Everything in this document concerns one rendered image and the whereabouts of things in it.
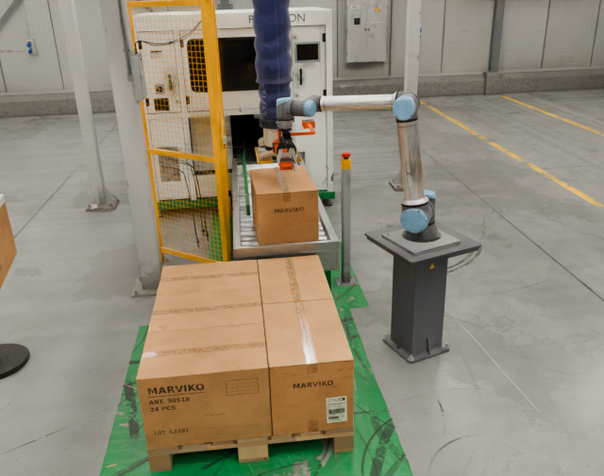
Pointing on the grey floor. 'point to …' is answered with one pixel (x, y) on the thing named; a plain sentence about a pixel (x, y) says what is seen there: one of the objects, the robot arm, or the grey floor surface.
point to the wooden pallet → (250, 447)
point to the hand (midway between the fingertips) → (287, 162)
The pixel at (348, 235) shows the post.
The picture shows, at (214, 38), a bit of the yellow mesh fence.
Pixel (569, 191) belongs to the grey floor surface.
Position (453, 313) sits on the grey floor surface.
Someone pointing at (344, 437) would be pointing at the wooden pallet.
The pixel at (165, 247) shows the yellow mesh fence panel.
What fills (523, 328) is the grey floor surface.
